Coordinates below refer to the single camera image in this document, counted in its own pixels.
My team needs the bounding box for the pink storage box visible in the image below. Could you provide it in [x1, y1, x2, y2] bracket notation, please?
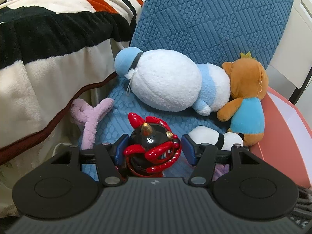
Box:
[250, 88, 311, 188]

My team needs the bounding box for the red black demon figurine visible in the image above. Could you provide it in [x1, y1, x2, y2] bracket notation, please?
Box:
[114, 113, 181, 177]

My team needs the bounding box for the white blue plush doll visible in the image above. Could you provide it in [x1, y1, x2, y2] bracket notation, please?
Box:
[114, 47, 230, 116]

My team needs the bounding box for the pink fuzzy plush toy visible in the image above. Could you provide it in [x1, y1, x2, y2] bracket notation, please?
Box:
[70, 98, 114, 150]

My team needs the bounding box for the white black panda plush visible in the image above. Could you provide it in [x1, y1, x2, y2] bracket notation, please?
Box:
[188, 126, 244, 151]

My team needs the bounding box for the brown bear plush blue shirt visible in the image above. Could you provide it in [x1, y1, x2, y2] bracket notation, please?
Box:
[217, 58, 269, 147]

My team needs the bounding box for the white folding chair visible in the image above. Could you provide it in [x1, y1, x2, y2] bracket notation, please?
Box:
[267, 0, 311, 104]

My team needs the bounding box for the striped fleece blanket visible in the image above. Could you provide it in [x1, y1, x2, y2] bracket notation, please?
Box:
[1, 0, 144, 164]

